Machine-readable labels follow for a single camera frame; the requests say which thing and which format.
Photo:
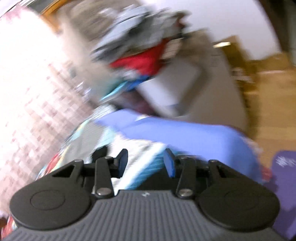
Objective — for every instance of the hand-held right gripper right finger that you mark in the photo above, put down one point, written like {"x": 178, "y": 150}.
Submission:
{"x": 170, "y": 165}

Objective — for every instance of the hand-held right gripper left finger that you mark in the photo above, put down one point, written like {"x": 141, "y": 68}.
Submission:
{"x": 122, "y": 163}

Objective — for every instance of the striped patterned bedsheet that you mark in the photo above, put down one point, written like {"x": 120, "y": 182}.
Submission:
{"x": 143, "y": 157}

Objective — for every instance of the periwinkle sheet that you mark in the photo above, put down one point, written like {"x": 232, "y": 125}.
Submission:
{"x": 185, "y": 139}

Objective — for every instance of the grey white container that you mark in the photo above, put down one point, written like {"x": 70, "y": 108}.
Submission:
{"x": 219, "y": 92}

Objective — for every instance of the purple mat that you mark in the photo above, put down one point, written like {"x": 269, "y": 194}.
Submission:
{"x": 284, "y": 180}

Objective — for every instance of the pile of mixed clothes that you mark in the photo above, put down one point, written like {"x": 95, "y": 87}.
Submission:
{"x": 138, "y": 34}

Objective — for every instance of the brown cardboard box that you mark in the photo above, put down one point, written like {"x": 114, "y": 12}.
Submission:
{"x": 233, "y": 44}

